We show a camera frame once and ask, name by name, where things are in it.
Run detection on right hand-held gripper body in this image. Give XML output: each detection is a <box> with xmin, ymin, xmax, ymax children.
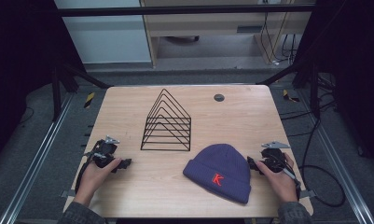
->
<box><xmin>257</xmin><ymin>141</ymin><xmax>291</xmax><ymax>174</ymax></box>

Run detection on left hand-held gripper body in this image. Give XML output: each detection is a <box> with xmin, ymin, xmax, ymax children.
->
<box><xmin>84</xmin><ymin>134</ymin><xmax>121</xmax><ymax>169</ymax></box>

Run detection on purple knit beanie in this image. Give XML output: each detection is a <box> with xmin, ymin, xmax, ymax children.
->
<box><xmin>182</xmin><ymin>143</ymin><xmax>252</xmax><ymax>204</ymax></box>

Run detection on black wire rack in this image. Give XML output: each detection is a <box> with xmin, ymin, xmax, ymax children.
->
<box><xmin>140</xmin><ymin>88</ymin><xmax>192</xmax><ymax>152</ymax></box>

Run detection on person's right hand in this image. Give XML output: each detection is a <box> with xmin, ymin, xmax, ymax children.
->
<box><xmin>255</xmin><ymin>152</ymin><xmax>298</xmax><ymax>204</ymax></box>

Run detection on person's left hand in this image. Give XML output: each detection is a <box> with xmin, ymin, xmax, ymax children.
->
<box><xmin>73</xmin><ymin>157</ymin><xmax>123</xmax><ymax>207</ymax></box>

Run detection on yellow black striped tape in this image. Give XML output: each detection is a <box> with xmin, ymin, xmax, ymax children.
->
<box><xmin>83</xmin><ymin>91</ymin><xmax>96</xmax><ymax>109</ymax></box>
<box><xmin>283</xmin><ymin>89</ymin><xmax>300</xmax><ymax>104</ymax></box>

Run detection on white cabinet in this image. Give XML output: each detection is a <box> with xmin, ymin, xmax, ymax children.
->
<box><xmin>53</xmin><ymin>0</ymin><xmax>153</xmax><ymax>65</ymax></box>

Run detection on wooden desk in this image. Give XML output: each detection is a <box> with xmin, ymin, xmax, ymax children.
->
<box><xmin>139</xmin><ymin>0</ymin><xmax>316</xmax><ymax>68</ymax></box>

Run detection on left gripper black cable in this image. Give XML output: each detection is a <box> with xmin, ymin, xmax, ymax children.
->
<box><xmin>74</xmin><ymin>140</ymin><xmax>103</xmax><ymax>194</ymax></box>

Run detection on black cable on floor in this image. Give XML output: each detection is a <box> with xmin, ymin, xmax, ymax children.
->
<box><xmin>279</xmin><ymin>73</ymin><xmax>347</xmax><ymax>208</ymax></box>

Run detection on aluminium floor rail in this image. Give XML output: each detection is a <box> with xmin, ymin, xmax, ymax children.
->
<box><xmin>0</xmin><ymin>92</ymin><xmax>75</xmax><ymax>224</ymax></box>
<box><xmin>299</xmin><ymin>90</ymin><xmax>374</xmax><ymax>224</ymax></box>

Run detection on hanging cables under desk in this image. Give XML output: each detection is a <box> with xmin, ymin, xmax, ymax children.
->
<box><xmin>259</xmin><ymin>12</ymin><xmax>298</xmax><ymax>65</ymax></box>

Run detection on black metal frame bar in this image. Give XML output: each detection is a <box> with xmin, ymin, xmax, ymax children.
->
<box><xmin>57</xmin><ymin>4</ymin><xmax>316</xmax><ymax>18</ymax></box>

